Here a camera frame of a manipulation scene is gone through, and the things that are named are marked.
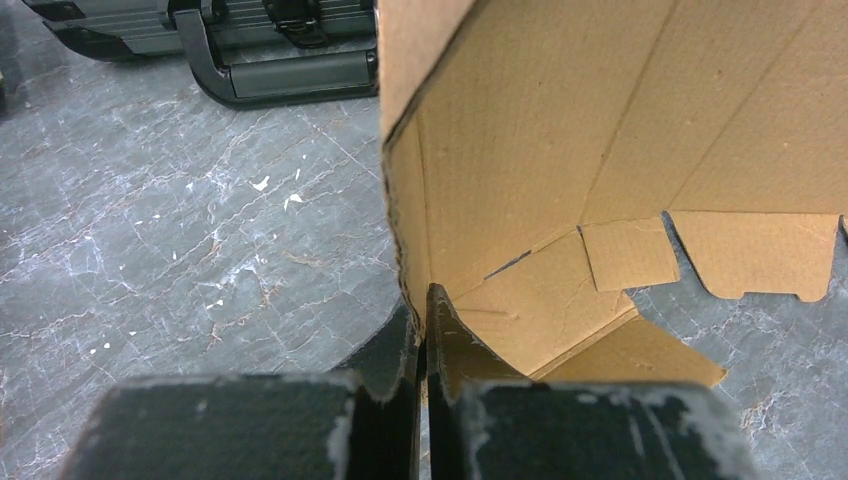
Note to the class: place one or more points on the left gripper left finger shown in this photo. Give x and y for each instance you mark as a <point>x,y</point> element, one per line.
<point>359,420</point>

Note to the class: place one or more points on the cardboard box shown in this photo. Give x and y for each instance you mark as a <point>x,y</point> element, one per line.
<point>534,150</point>

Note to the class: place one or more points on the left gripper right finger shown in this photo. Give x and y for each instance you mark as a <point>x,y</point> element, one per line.
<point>489,421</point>

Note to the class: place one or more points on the black poker chip case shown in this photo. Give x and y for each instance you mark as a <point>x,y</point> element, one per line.
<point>242,54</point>

